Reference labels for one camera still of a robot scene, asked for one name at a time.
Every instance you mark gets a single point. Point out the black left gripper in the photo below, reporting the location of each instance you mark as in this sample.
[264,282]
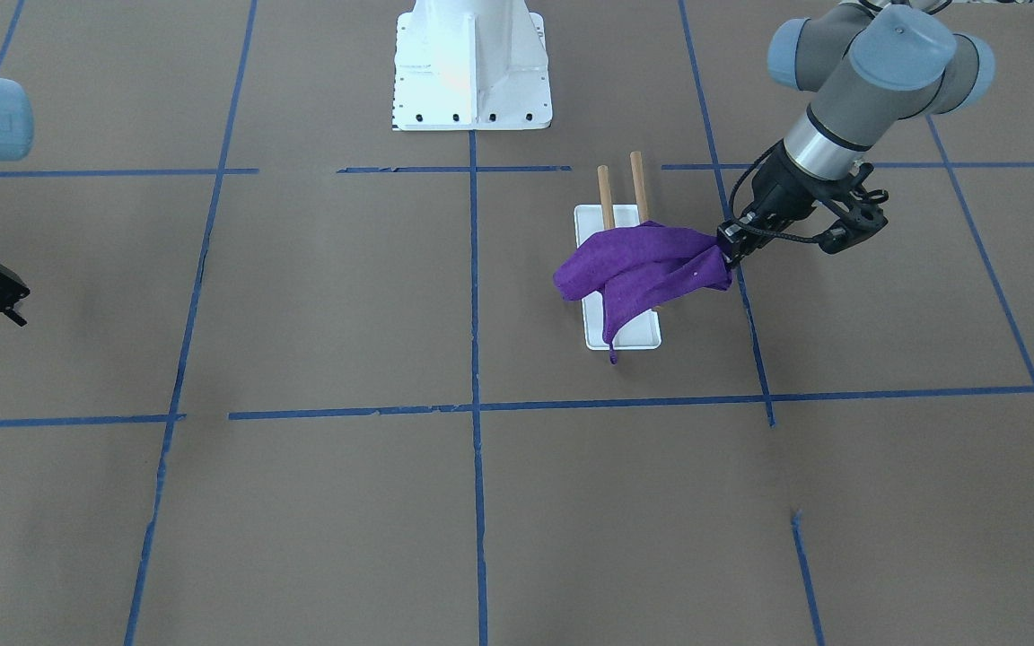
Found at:
[779,190]

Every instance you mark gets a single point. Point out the purple microfiber towel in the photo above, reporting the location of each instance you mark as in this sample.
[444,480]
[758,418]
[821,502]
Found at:
[636,268]

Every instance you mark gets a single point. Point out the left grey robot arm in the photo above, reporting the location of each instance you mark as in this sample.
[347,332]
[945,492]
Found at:
[867,66]

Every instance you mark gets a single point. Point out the wooden rack dowel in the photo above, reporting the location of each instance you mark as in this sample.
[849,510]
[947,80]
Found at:
[607,219]
[636,163]

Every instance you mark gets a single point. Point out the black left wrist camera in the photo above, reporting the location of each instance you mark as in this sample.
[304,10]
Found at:
[858,210]

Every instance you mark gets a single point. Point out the white rack base plate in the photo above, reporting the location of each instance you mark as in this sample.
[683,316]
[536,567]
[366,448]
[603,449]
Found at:
[642,332]

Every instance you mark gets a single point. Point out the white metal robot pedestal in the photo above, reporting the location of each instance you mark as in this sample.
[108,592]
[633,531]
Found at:
[471,66]

